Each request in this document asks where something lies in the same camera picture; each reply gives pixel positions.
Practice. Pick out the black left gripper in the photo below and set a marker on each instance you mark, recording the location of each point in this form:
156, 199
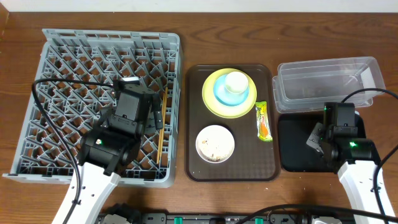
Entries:
152, 109

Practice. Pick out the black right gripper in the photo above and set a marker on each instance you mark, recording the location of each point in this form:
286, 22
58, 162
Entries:
315, 140

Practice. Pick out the wooden chopstick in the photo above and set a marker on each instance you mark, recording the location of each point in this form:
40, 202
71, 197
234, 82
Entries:
161, 132
166, 90

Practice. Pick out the yellow green snack wrapper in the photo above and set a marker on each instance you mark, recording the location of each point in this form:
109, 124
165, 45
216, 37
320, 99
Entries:
263, 128

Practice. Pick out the white bowl with food residue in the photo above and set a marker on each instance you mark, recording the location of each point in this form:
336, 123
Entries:
215, 144

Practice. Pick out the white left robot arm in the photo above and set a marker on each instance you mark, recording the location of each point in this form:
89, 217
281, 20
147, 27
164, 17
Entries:
113, 143

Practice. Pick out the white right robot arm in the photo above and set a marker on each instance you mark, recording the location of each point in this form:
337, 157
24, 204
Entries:
364, 185

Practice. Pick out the black plastic tray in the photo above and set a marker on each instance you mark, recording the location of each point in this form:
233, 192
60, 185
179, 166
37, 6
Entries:
297, 156

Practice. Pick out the clear plastic container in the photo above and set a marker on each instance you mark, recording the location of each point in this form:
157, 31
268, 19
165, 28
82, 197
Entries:
305, 86

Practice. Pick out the yellow-green plate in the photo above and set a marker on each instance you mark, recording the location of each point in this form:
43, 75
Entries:
222, 110

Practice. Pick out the light blue saucer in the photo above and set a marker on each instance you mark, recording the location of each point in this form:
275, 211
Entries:
227, 97

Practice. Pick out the grey plastic dish rack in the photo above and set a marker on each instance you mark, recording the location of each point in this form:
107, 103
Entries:
74, 73

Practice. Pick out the white cup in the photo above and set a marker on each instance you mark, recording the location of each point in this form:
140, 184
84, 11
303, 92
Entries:
236, 82

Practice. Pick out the black base rail with buttons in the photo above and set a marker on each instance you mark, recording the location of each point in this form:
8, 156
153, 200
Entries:
122, 213

